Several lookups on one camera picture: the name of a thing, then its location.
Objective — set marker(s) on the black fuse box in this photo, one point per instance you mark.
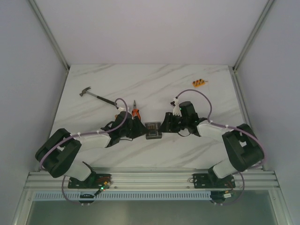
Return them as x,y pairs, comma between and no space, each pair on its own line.
153,136

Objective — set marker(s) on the claw hammer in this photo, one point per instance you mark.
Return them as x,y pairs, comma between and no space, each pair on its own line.
87,91

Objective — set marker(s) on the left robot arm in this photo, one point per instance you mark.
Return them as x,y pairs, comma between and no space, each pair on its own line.
57,155

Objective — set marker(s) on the orange handled pliers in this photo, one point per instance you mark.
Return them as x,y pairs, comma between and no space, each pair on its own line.
135,111

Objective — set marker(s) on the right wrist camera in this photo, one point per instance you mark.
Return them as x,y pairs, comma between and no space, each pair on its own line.
176,108

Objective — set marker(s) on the orange fuse holder block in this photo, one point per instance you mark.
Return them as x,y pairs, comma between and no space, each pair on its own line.
199,83

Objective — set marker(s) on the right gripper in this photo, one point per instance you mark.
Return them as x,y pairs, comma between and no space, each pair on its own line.
166,127

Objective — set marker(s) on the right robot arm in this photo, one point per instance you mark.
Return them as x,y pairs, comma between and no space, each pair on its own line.
242,149

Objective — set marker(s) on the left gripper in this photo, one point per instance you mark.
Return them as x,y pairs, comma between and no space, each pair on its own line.
135,128

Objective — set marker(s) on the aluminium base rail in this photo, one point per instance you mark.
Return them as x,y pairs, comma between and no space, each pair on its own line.
154,179

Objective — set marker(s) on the white slotted cable duct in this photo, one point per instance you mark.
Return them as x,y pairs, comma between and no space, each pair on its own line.
122,195

